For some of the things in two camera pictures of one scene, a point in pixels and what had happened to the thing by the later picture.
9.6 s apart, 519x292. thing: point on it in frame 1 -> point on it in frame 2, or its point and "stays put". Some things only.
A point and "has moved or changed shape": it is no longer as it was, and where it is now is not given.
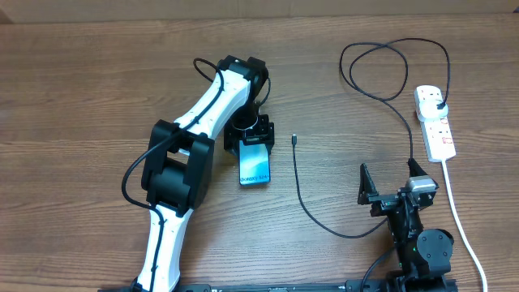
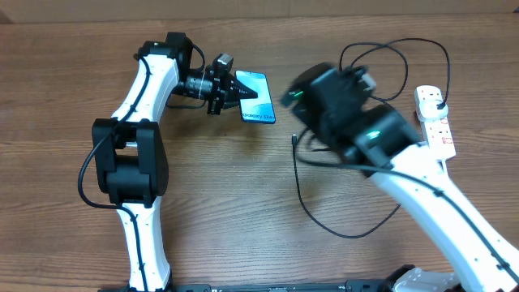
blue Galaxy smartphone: x=254 y=164 has moved or changed shape
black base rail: x=349 y=286 stays put
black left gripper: x=264 y=131 -> x=225 y=94
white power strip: x=438 y=138 stays put
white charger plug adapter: x=428 y=109 stays put
